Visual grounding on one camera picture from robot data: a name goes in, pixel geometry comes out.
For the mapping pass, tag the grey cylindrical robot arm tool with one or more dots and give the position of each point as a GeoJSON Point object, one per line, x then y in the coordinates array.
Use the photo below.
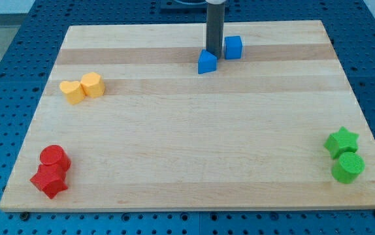
{"type": "Point", "coordinates": [214, 31]}

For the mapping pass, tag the blue triangle block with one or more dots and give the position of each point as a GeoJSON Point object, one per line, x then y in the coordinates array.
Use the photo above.
{"type": "Point", "coordinates": [207, 62]}

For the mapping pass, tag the blue cube block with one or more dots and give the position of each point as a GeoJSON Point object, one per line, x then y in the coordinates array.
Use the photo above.
{"type": "Point", "coordinates": [233, 47]}

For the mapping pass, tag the light wooden board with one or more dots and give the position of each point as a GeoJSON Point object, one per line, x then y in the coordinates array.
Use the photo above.
{"type": "Point", "coordinates": [248, 136]}

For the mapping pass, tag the yellow hexagon block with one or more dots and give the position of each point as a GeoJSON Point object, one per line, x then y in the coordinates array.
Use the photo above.
{"type": "Point", "coordinates": [92, 84]}

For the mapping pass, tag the yellow heart block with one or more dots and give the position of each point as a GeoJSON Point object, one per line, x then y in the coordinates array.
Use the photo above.
{"type": "Point", "coordinates": [72, 91]}

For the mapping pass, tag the red cylinder block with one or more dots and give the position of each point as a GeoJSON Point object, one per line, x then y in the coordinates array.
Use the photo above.
{"type": "Point", "coordinates": [55, 155]}

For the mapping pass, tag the red star block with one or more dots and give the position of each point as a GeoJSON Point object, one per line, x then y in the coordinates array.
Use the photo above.
{"type": "Point", "coordinates": [50, 179]}

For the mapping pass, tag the green star block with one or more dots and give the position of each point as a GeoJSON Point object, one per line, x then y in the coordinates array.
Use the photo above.
{"type": "Point", "coordinates": [340, 142]}

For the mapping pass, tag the green cylinder block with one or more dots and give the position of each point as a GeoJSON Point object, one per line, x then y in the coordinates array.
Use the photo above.
{"type": "Point", "coordinates": [348, 167]}

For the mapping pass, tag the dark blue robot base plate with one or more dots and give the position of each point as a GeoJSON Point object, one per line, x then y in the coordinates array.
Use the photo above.
{"type": "Point", "coordinates": [192, 6]}

